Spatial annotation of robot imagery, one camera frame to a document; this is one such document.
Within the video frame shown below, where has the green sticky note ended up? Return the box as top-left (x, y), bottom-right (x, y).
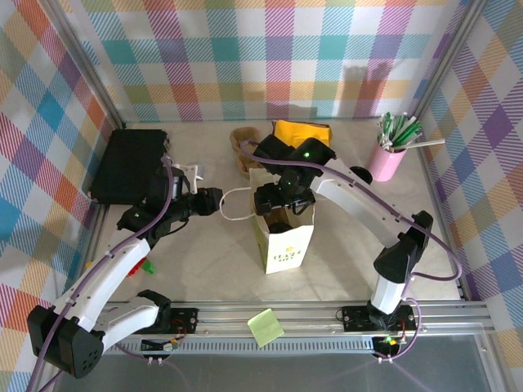
top-left (246, 308), bottom-right (285, 349)

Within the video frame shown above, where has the brown pulp cup carrier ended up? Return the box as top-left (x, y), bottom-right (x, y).
top-left (229, 126), bottom-right (263, 180)

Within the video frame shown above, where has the grey slotted cable duct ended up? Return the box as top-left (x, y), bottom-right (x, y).
top-left (63, 340), bottom-right (379, 355)

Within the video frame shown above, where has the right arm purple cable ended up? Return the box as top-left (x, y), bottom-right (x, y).
top-left (242, 140), bottom-right (465, 361)

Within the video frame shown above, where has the green striped wrapped straw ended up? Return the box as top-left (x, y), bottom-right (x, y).
top-left (390, 115), bottom-right (418, 146)
top-left (379, 112), bottom-right (392, 146)
top-left (391, 122), bottom-right (423, 149)
top-left (387, 112), bottom-right (408, 145)

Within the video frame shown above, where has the black case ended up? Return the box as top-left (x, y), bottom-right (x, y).
top-left (88, 129), bottom-right (171, 205)

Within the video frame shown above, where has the small circuit board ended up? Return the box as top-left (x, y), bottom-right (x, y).
top-left (372, 334), bottom-right (404, 357)
top-left (141, 337), bottom-right (181, 353)

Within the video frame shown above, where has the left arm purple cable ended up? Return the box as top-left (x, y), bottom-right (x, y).
top-left (26, 154), bottom-right (172, 392)

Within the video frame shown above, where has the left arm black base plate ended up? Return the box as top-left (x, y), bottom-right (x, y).
top-left (163, 306), bottom-right (200, 336)

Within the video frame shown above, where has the aluminium frame post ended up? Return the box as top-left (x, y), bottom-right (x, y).
top-left (409, 0), bottom-right (488, 120)
top-left (42, 0), bottom-right (127, 128)

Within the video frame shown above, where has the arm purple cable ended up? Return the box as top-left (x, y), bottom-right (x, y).
top-left (242, 140), bottom-right (465, 361)
top-left (26, 154), bottom-right (172, 392)

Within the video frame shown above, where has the aluminium mounting rail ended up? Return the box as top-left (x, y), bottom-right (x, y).
top-left (42, 301), bottom-right (498, 340)

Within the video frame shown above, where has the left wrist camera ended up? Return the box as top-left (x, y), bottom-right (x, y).
top-left (165, 162), bottom-right (204, 195)

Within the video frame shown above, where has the white paper takeout bag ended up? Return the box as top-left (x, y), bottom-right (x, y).
top-left (220, 167), bottom-right (316, 275)

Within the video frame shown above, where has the yellow paper napkin stack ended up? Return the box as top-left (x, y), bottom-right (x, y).
top-left (272, 119), bottom-right (331, 145)

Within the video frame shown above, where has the white paper straw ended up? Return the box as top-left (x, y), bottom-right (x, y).
top-left (394, 139), bottom-right (445, 153)

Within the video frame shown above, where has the brown cardboard napkin box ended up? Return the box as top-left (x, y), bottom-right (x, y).
top-left (271, 119), bottom-right (333, 148)

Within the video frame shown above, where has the pink straw holder cup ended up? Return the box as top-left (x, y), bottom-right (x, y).
top-left (364, 136), bottom-right (408, 183)

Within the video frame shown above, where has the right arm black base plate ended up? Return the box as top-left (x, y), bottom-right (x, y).
top-left (341, 304), bottom-right (418, 332)

